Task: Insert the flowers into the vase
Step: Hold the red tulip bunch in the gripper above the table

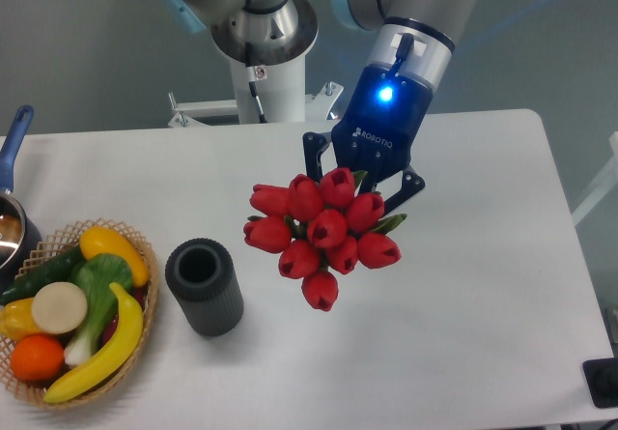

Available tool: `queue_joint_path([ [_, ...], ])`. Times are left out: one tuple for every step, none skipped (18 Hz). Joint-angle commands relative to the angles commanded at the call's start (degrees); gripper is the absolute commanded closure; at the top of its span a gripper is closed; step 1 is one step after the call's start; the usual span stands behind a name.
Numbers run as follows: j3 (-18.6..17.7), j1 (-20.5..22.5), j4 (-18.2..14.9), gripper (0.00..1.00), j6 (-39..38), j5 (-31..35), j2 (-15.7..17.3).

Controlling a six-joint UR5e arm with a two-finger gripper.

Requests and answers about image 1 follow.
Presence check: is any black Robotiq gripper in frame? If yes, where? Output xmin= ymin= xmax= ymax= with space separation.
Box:
xmin=302 ymin=66 xmax=433 ymax=216

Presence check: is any red tulip bouquet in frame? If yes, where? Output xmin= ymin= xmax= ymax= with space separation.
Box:
xmin=243 ymin=167 xmax=407 ymax=312

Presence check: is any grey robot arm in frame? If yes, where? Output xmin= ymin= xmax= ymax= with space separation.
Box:
xmin=164 ymin=0 xmax=477 ymax=212

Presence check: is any dark grey ribbed vase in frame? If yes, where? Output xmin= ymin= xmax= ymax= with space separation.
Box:
xmin=165 ymin=238 xmax=244 ymax=337

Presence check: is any red fruit under banana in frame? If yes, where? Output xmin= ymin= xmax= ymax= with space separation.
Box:
xmin=99 ymin=287 xmax=147 ymax=347

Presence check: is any yellow squash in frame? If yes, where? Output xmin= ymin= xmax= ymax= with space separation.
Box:
xmin=79 ymin=226 xmax=150 ymax=287

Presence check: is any yellow banana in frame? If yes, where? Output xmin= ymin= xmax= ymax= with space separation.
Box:
xmin=43 ymin=282 xmax=144 ymax=404

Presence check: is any green bok choy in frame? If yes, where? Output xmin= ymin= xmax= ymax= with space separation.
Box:
xmin=65 ymin=253 xmax=133 ymax=368

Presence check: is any woven wicker basket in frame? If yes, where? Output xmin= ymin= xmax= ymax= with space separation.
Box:
xmin=1 ymin=218 xmax=159 ymax=410

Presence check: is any green cucumber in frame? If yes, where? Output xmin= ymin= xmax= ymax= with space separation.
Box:
xmin=1 ymin=246 xmax=85 ymax=306

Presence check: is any black device at table edge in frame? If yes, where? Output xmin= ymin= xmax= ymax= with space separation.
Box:
xmin=582 ymin=358 xmax=618 ymax=409

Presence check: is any beige round radish slice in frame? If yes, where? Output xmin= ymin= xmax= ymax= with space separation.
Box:
xmin=32 ymin=282 xmax=88 ymax=334

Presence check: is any yellow bell pepper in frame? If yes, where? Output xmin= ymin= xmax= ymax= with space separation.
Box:
xmin=1 ymin=298 xmax=44 ymax=341

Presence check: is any orange fruit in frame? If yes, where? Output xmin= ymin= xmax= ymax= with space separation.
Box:
xmin=10 ymin=334 xmax=65 ymax=382

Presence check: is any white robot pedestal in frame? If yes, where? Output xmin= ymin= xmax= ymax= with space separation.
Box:
xmin=168 ymin=54 xmax=344 ymax=128

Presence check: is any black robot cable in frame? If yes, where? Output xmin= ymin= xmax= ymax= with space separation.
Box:
xmin=244 ymin=41 xmax=267 ymax=125

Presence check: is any blue handled saucepan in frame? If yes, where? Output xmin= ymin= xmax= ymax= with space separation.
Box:
xmin=1 ymin=105 xmax=42 ymax=292

